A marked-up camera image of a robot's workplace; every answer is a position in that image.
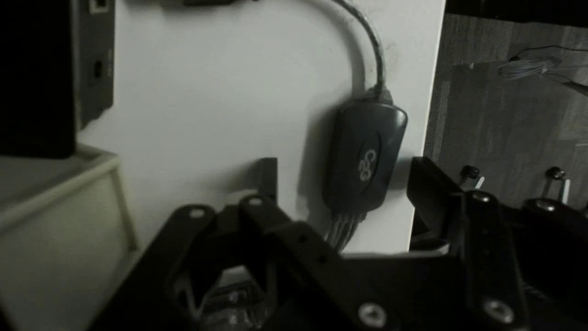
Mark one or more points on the white storage bin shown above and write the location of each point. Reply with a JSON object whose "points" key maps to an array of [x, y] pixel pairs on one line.
{"points": [[55, 230]]}

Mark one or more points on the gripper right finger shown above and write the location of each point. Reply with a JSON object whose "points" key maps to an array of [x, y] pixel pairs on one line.
{"points": [[487, 257]]}

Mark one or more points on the dark grey electronic box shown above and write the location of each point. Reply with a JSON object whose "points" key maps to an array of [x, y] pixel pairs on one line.
{"points": [[41, 69]]}

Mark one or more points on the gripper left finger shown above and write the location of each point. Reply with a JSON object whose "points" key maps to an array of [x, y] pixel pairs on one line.
{"points": [[294, 248]]}

